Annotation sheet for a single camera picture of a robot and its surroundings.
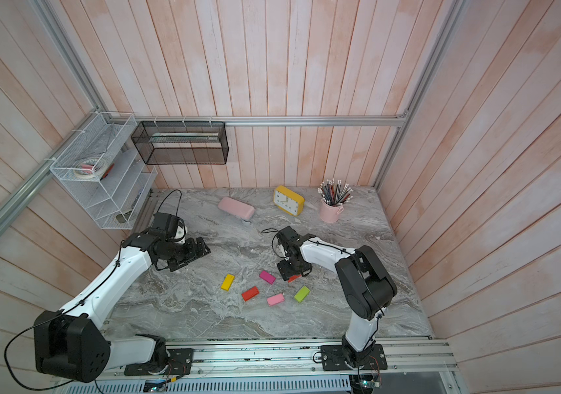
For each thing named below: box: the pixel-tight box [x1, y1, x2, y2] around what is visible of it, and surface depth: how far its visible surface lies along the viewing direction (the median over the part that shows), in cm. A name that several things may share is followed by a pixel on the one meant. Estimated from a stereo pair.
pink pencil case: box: [218, 197, 256, 221], surface depth 113 cm
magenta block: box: [259, 270, 277, 285], surface depth 93 cm
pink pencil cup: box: [319, 198, 345, 224], surface depth 105 cm
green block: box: [293, 285, 311, 303], surface depth 88 cm
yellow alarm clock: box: [273, 184, 306, 217], surface depth 110 cm
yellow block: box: [220, 273, 236, 292], surface depth 92 cm
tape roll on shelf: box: [73, 157, 107, 179], surface depth 74 cm
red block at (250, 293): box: [241, 285, 260, 302], surface depth 89 cm
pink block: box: [267, 293, 285, 307], surface depth 87 cm
